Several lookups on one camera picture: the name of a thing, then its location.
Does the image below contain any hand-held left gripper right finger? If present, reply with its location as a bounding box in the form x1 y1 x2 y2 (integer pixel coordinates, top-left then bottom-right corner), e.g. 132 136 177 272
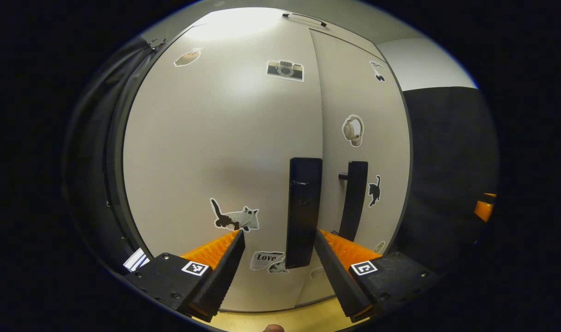
314 229 441 323

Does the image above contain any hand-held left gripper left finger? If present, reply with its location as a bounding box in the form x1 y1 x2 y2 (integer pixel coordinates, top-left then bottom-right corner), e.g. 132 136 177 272
123 229 246 323

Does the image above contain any black door handle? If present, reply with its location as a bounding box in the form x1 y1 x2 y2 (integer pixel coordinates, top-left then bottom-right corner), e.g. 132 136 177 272
338 161 369 243
286 157 323 269

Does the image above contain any white cabinet door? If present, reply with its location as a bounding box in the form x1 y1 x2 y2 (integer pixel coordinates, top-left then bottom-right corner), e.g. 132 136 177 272
293 29 413 308
122 7 325 313

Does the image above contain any white cabinet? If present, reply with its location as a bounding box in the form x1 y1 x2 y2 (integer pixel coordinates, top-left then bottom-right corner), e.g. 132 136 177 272
104 6 414 314

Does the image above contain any white cabinet drawer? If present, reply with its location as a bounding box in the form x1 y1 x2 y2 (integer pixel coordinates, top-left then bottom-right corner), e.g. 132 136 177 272
193 6 387 49

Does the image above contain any white book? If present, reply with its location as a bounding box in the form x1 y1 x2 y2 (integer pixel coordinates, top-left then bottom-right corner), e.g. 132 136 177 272
123 248 150 273

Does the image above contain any black drawer handle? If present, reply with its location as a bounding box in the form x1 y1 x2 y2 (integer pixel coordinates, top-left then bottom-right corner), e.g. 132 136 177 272
281 12 328 28

